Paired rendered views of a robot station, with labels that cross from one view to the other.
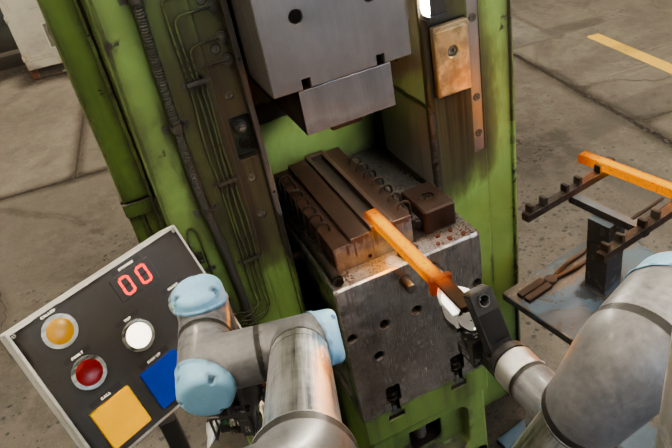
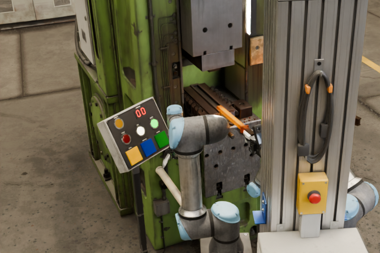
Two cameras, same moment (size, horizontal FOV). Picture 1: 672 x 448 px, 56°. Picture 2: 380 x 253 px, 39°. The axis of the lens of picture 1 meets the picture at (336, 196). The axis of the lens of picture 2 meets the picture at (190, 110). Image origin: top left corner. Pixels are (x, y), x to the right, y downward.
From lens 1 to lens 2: 173 cm
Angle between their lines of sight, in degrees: 6
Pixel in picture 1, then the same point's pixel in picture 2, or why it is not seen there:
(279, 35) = (198, 35)
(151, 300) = (145, 120)
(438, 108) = (249, 69)
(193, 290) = (173, 107)
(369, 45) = (228, 42)
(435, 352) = (238, 170)
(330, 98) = (211, 59)
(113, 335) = (133, 129)
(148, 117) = (145, 58)
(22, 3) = not seen: outside the picture
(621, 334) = not seen: hidden behind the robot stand
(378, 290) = not seen: hidden behind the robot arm
